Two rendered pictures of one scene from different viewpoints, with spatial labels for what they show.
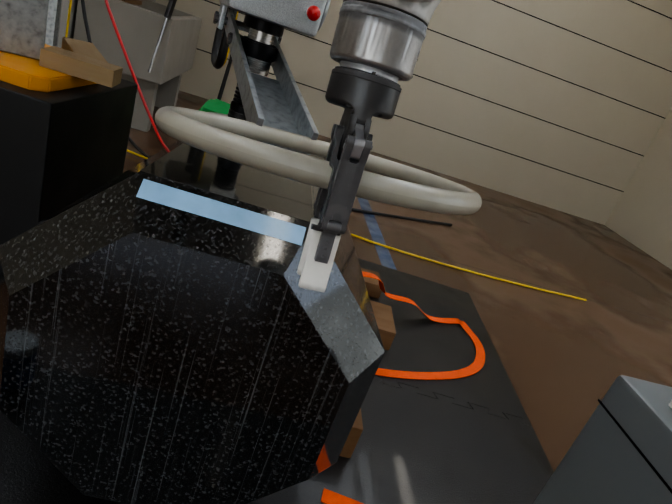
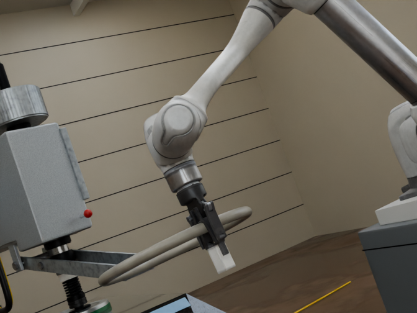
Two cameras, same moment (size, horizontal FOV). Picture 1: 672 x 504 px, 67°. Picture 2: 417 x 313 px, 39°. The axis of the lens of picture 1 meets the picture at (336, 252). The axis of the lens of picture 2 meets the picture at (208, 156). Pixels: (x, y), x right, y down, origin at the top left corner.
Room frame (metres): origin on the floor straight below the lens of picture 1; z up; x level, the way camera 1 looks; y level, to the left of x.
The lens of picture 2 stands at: (-0.95, 0.45, 1.06)
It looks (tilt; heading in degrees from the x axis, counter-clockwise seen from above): 4 degrees up; 342
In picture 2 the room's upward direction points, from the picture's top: 20 degrees counter-clockwise
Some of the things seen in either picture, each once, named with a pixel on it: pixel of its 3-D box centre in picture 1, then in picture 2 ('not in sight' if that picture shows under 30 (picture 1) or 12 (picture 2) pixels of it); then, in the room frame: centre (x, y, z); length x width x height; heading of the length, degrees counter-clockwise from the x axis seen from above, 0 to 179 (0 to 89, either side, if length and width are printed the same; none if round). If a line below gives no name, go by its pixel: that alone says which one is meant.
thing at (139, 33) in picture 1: (141, 60); not in sight; (4.26, 2.04, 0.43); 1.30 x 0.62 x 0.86; 12
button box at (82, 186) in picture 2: not in sight; (69, 165); (1.35, 0.23, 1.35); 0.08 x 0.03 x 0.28; 26
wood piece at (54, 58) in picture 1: (82, 66); not in sight; (1.51, 0.90, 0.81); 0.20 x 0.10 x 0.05; 104
